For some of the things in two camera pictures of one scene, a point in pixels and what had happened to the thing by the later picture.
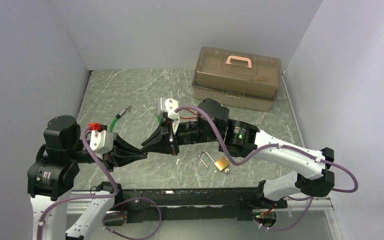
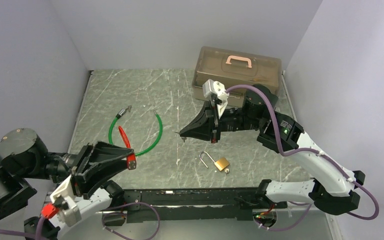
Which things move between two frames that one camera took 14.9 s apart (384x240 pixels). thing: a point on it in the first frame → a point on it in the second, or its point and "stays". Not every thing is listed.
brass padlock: (221, 164) stays
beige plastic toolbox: (237, 79) stays
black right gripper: (164, 139) → (206, 131)
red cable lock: (195, 117) → (131, 159)
